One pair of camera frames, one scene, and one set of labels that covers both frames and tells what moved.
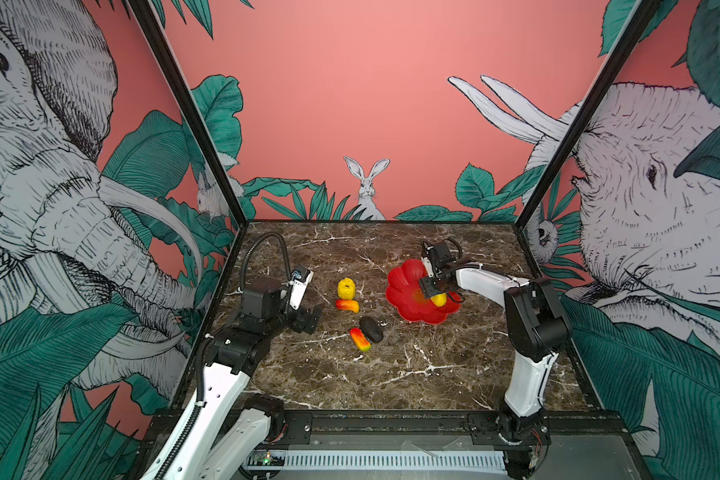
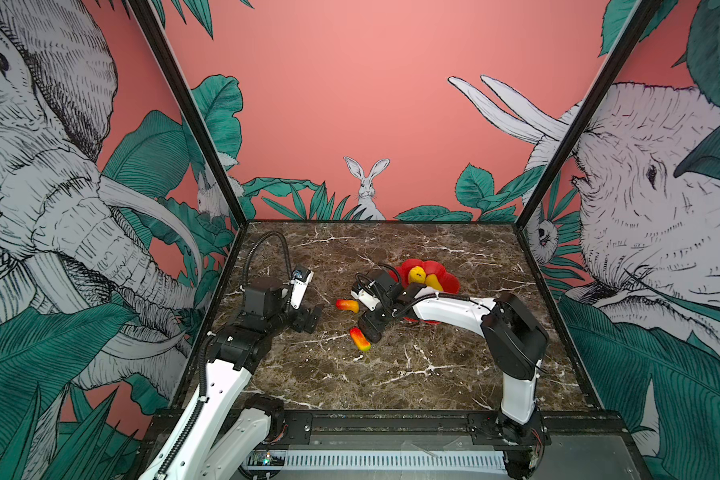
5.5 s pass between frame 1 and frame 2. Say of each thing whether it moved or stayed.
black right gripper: moved
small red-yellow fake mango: stayed
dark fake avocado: stayed
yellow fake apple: moved
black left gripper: stayed
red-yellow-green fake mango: stayed
